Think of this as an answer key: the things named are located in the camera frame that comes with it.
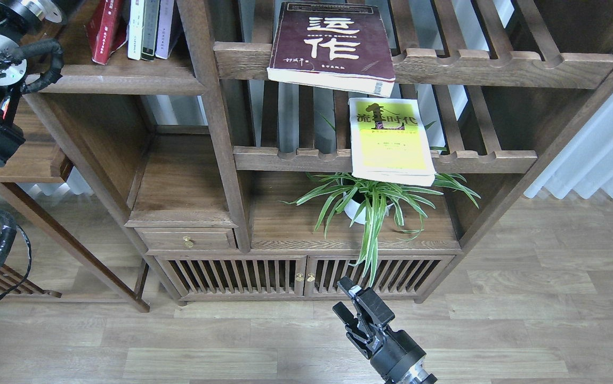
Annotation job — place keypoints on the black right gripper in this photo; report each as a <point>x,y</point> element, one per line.
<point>394,355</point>

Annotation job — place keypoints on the yellow green cover book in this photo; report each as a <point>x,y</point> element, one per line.
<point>389,143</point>

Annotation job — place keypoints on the maroon book white characters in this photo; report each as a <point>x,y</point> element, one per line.
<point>339,46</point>

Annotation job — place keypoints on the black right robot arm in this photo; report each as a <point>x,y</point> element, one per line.
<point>395,356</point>

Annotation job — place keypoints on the right slatted cabinet door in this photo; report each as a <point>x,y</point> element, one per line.
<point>397,276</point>

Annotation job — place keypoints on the slatted cabinet door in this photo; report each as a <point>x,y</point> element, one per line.
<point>240,277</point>
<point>397,276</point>

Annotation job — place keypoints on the white plant pot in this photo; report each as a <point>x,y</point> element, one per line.
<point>366,209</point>

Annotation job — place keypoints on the green spider plant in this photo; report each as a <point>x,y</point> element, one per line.
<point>333,184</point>

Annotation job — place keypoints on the left slatted cabinet door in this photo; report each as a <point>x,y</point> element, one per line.
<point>240,277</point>

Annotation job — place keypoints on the brass drawer knob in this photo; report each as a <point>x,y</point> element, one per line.
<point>188,242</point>

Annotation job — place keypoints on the dark wooden bookshelf cabinet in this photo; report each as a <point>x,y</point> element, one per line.
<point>198,141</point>

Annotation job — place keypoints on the small wooden drawer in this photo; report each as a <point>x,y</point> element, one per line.
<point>171,238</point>

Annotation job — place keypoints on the wooden side table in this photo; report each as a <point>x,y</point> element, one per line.
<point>41,161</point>

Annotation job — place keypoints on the white pleated curtain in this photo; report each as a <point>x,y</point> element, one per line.
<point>585,165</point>

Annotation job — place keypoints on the lavender spine book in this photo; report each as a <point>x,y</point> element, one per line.
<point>169,29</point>

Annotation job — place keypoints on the white spine book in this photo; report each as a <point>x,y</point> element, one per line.
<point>135,29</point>

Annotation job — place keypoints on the dark green spine book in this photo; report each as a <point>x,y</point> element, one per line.
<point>150,28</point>

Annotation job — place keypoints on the red leaning book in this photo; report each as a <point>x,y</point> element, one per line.
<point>106,30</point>

